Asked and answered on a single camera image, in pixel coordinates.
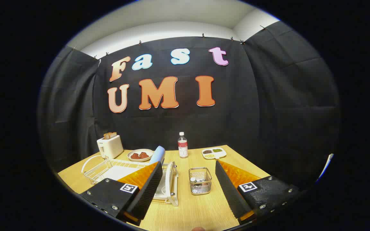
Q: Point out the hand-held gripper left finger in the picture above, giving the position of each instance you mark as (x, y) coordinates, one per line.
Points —
(146, 192)

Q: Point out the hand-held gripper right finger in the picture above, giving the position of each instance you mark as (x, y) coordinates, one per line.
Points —
(231, 192)

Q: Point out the white dish rack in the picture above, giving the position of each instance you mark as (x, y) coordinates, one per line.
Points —
(117, 171)

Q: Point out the blue plate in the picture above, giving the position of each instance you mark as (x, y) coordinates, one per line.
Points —
(157, 155)

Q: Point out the white divided dish of beans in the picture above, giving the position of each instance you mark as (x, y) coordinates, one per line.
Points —
(222, 154)

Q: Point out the beige plate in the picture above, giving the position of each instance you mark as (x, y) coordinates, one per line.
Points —
(140, 150)

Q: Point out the red meat piece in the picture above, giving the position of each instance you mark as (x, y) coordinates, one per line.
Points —
(144, 155)
(135, 156)

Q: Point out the white toaster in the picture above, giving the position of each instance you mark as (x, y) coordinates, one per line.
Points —
(111, 147)

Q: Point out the clear bottle with red label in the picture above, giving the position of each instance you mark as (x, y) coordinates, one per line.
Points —
(182, 147)

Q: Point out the toast slice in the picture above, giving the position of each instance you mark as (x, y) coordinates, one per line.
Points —
(107, 136)
(113, 135)

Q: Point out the black backdrop cloth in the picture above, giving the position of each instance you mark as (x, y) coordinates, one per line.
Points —
(236, 122)

